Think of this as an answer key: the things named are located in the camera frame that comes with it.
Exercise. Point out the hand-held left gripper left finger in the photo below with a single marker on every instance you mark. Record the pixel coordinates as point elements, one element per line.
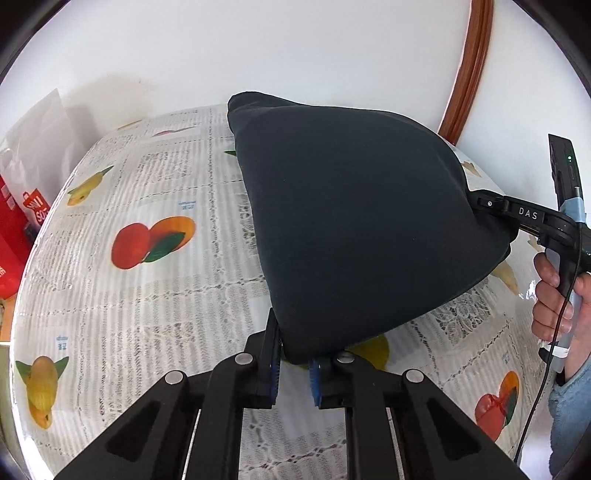
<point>275,369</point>

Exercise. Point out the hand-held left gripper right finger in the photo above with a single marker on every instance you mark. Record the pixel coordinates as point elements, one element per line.
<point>315,383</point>

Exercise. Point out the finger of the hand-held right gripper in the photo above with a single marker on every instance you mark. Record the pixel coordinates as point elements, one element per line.
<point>508,210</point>

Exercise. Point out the black sweatshirt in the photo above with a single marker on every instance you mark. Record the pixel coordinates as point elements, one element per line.
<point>346,207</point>

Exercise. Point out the person's right forearm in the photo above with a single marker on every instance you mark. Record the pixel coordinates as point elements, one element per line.
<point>572,415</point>

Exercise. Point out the person's right hand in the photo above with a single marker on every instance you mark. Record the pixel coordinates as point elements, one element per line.
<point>547,300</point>

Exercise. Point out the fruit print tablecloth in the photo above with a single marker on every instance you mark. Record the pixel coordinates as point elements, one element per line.
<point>161,300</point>

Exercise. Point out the red paper bag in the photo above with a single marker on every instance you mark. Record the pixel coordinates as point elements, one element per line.
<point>14,258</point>

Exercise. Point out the white plastic bag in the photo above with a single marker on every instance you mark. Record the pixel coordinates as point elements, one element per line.
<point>41,138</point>

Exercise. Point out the wooden door frame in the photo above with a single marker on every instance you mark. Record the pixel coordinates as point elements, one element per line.
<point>471,69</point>

